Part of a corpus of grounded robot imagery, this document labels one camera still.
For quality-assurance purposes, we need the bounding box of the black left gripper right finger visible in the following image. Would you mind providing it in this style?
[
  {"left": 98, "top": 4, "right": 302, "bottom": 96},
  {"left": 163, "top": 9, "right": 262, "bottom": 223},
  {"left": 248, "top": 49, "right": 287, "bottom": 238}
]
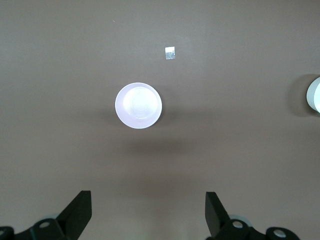
[{"left": 205, "top": 191, "right": 267, "bottom": 240}]

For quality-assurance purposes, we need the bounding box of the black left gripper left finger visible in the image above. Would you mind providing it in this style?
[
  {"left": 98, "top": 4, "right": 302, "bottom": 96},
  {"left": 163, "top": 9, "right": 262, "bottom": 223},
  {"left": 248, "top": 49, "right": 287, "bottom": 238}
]
[{"left": 14, "top": 190, "right": 92, "bottom": 240}]

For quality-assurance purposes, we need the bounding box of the pink bowl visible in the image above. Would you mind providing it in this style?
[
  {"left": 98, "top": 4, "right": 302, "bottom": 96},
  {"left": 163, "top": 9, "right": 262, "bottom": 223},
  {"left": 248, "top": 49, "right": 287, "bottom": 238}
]
[{"left": 114, "top": 82, "right": 163, "bottom": 130}]

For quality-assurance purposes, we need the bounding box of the white bowl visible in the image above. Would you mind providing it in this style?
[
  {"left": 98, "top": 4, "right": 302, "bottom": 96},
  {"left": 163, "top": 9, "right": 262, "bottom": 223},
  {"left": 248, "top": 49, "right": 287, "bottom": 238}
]
[{"left": 305, "top": 76, "right": 320, "bottom": 113}]

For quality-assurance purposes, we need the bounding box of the brown table cover sheet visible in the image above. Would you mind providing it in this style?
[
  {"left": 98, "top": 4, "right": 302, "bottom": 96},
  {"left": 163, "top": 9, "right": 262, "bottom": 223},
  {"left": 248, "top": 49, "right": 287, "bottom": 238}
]
[{"left": 0, "top": 0, "right": 320, "bottom": 240}]

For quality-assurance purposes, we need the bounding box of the small clear tape piece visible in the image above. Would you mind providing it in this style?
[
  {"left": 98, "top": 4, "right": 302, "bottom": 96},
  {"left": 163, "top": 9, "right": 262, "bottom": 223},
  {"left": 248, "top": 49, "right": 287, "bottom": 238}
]
[{"left": 165, "top": 46, "right": 176, "bottom": 61}]

